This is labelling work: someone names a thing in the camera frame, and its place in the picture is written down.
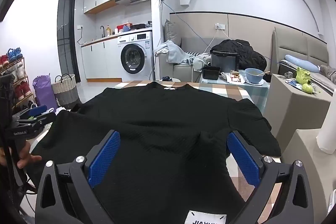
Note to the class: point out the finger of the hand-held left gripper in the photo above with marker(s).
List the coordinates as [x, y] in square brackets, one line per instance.
[38, 109]
[39, 121]

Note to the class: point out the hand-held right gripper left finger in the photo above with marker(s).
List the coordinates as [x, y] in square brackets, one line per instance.
[103, 161]

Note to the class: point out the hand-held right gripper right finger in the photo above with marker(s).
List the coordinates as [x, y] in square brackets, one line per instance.
[242, 158]

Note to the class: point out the black knit sweater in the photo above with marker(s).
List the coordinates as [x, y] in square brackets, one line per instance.
[162, 121]

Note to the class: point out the pale grey crumpled clothes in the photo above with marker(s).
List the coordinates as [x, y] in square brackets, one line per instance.
[199, 58]

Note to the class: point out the grey clothes on bed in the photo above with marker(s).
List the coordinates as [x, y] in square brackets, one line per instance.
[328, 70]

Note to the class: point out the person's left hand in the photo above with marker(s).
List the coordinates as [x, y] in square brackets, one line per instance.
[27, 158]

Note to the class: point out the purple bag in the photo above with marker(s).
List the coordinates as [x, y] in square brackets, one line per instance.
[44, 92]

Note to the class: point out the grey white woven basket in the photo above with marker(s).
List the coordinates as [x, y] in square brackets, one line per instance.
[65, 92]

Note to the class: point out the wooden shoe rack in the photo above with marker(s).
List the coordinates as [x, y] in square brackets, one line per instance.
[25, 74]

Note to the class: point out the shoe rack with shoes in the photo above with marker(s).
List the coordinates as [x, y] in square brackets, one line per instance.
[14, 53]

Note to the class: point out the checked tablecloth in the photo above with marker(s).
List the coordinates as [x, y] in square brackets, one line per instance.
[231, 92]

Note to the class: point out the beige bedside cabinet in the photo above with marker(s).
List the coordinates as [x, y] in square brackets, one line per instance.
[288, 108]

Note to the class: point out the small table with teal cloth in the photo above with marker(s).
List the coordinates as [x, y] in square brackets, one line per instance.
[260, 92]

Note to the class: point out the white lower kitchen cabinets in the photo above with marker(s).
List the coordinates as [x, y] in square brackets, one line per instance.
[99, 58]

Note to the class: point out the white food tray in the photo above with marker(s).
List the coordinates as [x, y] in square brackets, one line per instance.
[235, 78]

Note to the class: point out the blue bowl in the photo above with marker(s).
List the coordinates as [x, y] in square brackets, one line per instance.
[253, 77]

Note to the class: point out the dark glass door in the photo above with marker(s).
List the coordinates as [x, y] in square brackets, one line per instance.
[65, 29]

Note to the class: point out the white paper towel roll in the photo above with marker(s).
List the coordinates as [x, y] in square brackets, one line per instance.
[326, 134]

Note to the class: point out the black plastic tray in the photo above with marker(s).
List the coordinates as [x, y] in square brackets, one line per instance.
[210, 73]

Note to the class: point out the small green toy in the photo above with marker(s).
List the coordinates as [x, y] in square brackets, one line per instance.
[307, 88]

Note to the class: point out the black storage box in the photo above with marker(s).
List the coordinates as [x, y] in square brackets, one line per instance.
[223, 62]

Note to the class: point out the green ogre head mug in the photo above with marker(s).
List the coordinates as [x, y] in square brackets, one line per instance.
[303, 77]

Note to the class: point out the black kitchen faucet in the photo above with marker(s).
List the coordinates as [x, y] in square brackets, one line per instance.
[103, 29]

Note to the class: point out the black padded jacket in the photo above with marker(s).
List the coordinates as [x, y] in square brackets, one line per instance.
[249, 54]

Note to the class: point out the yellow oil bottle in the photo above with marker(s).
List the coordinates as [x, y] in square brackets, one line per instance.
[108, 31]

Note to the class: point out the beige sofa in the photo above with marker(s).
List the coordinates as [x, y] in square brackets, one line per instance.
[183, 69]

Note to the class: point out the light blue pillow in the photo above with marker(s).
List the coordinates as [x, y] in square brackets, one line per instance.
[302, 62]

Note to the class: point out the red plastic basin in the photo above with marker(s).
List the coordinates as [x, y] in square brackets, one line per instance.
[120, 29]

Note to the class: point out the white washing machine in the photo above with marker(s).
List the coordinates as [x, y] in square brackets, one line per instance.
[139, 41]

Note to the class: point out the light blue blanket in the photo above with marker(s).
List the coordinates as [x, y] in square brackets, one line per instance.
[173, 52]

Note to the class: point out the beige upholstered bed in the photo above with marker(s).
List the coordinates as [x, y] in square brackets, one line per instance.
[302, 45]

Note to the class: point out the grey sofa cushion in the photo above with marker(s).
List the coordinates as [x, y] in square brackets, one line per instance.
[172, 32]

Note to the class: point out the white wall socket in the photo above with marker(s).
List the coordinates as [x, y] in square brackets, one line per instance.
[220, 26]

